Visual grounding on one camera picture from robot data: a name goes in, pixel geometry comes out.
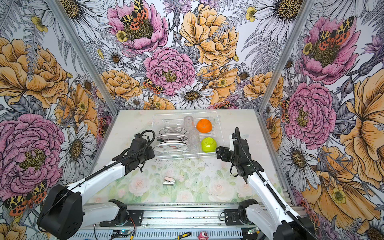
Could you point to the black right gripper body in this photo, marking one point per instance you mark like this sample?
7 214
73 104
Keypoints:
228 156

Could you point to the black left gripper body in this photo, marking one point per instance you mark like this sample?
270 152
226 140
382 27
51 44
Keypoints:
148 154

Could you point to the watermelon pattern plate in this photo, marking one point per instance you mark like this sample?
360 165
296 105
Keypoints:
170 147

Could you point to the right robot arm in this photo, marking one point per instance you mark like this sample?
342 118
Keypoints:
276 219

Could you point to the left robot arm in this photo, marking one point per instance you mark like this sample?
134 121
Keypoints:
64 210

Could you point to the lime green plastic bowl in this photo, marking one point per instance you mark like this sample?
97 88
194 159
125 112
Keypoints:
208 145

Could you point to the floral table mat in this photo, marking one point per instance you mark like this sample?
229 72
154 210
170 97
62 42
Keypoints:
197 180

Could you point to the orange plastic bowl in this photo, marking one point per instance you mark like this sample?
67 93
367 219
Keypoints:
204 126

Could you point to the near clear plastic glass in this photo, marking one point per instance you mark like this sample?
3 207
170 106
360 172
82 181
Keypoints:
194 147

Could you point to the clear plastic glass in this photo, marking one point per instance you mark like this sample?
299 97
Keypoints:
194 147
194 136
189 123

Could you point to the teal rimmed back plate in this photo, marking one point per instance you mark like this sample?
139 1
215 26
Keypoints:
172 130

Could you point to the middle clear plastic glass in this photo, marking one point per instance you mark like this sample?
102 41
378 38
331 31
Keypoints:
194 136

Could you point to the far clear plastic glass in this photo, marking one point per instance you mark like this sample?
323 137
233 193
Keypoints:
189 123

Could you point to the green circuit board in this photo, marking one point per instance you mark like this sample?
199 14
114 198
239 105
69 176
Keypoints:
123 234

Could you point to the pink small toy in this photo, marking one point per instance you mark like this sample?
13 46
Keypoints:
203 236

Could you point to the yellow black screwdriver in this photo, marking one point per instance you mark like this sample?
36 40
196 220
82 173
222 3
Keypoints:
182 236

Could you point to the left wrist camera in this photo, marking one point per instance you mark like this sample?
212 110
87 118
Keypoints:
232 142

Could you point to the white wire dish rack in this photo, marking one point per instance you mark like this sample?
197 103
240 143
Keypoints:
177 120

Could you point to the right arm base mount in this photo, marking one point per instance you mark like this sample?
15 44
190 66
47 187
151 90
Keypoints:
237 217

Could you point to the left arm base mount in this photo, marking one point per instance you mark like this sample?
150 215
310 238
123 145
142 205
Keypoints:
125 217

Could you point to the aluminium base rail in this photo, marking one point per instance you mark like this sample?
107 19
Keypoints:
166 222

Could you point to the aluminium corner post right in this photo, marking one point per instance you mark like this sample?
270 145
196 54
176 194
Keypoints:
300 22

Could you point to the aluminium corner post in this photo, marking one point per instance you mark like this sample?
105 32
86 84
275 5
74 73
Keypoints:
300 22
70 31

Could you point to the aluminium corner post left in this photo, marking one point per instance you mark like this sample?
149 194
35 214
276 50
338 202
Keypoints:
70 31

